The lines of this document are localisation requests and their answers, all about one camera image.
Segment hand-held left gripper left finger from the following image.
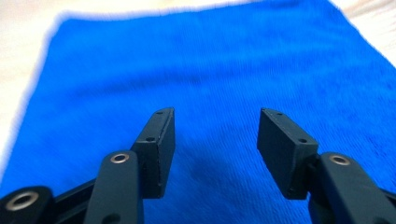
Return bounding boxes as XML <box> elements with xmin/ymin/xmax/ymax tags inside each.
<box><xmin>130</xmin><ymin>106</ymin><xmax>177</xmax><ymax>200</ymax></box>

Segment blue towel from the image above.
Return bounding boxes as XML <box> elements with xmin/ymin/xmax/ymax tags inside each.
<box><xmin>0</xmin><ymin>0</ymin><xmax>396</xmax><ymax>224</ymax></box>

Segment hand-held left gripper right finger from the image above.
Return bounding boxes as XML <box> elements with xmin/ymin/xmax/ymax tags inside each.
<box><xmin>256</xmin><ymin>107</ymin><xmax>319</xmax><ymax>201</ymax></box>

